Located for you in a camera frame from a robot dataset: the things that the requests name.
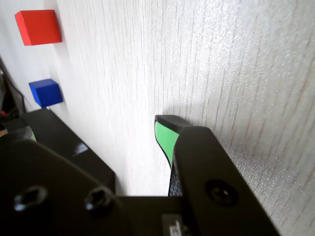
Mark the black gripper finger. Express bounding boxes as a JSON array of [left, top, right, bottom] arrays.
[[154, 114, 282, 236], [2, 121, 38, 143]]

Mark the red cube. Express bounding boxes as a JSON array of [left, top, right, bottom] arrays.
[[14, 9, 62, 46]]

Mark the blue cube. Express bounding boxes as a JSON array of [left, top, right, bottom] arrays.
[[28, 78, 63, 109]]

